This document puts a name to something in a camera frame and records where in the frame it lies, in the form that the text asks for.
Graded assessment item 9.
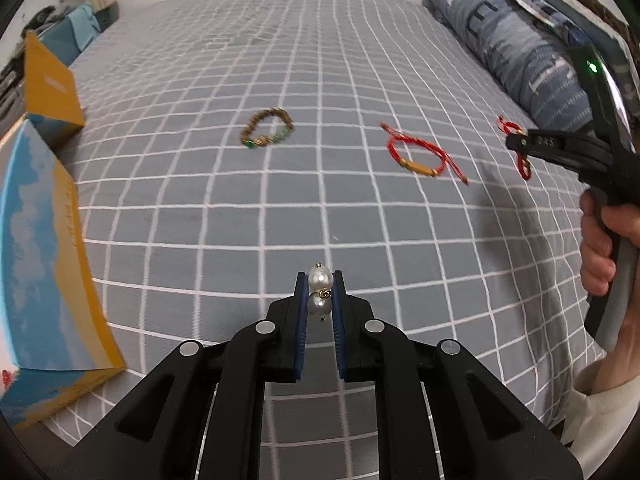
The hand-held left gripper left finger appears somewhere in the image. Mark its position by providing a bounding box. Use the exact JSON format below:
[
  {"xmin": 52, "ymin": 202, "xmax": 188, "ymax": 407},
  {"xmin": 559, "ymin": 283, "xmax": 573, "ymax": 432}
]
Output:
[{"xmin": 35, "ymin": 271, "xmax": 308, "ymax": 480}]

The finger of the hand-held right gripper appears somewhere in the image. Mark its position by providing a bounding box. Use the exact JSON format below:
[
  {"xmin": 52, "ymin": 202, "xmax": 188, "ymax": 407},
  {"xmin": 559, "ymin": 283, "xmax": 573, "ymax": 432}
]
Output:
[
  {"xmin": 520, "ymin": 150, "xmax": 613, "ymax": 174},
  {"xmin": 506, "ymin": 130, "xmax": 613, "ymax": 157}
]

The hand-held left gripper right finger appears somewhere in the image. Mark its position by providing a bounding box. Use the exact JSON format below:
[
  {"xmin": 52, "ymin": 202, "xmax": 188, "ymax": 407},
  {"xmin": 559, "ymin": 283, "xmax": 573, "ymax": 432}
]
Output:
[{"xmin": 332, "ymin": 271, "xmax": 583, "ymax": 480}]

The white pearl bracelet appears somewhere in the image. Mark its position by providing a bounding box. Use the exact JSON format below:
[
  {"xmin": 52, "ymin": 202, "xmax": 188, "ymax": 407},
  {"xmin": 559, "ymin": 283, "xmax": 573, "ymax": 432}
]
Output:
[{"xmin": 307, "ymin": 262, "xmax": 333, "ymax": 321}]

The red string bracelet gold charm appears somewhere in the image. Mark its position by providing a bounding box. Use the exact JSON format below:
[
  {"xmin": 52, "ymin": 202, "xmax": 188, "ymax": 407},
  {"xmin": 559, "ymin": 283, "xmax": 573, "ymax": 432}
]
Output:
[{"xmin": 496, "ymin": 115, "xmax": 532, "ymax": 181}]

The blue and yellow cardboard box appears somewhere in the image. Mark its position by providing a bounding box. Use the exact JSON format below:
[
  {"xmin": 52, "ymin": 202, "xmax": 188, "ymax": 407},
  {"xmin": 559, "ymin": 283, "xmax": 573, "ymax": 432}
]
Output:
[{"xmin": 0, "ymin": 30, "xmax": 127, "ymax": 433}]

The person's right forearm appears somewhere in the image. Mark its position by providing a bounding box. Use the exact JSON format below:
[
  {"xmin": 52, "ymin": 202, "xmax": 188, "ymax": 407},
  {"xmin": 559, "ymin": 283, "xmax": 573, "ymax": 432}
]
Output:
[{"xmin": 560, "ymin": 345, "xmax": 640, "ymax": 466}]

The folded blue grey duvet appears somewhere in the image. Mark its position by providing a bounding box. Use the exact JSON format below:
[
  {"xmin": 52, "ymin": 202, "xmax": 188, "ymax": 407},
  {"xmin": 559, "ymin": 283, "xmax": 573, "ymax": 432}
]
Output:
[{"xmin": 421, "ymin": 0, "xmax": 601, "ymax": 133}]

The teal suitcase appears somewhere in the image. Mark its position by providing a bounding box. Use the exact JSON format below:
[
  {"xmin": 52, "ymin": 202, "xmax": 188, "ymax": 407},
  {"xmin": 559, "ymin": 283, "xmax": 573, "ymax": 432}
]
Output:
[{"xmin": 37, "ymin": 2, "xmax": 121, "ymax": 68}]

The light blue cloth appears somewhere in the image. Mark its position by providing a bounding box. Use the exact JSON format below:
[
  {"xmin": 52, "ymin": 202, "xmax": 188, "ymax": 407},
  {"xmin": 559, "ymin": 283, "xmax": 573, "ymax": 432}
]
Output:
[{"xmin": 67, "ymin": 5, "xmax": 103, "ymax": 36}]

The black object on suitcase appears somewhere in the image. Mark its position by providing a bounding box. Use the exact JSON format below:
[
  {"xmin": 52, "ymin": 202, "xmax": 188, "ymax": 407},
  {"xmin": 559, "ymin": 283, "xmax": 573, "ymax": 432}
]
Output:
[{"xmin": 22, "ymin": 5, "xmax": 57, "ymax": 36}]

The red string bracelet gold tube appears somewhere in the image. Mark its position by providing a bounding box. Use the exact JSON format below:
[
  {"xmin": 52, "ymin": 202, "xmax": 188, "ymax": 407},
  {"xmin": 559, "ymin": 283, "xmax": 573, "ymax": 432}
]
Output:
[{"xmin": 380, "ymin": 121, "xmax": 471, "ymax": 187}]

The brown and green bead bracelet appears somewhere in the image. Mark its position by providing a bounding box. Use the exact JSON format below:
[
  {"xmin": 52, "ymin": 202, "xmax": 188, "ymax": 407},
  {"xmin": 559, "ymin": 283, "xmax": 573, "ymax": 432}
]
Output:
[{"xmin": 240, "ymin": 106, "xmax": 296, "ymax": 152}]

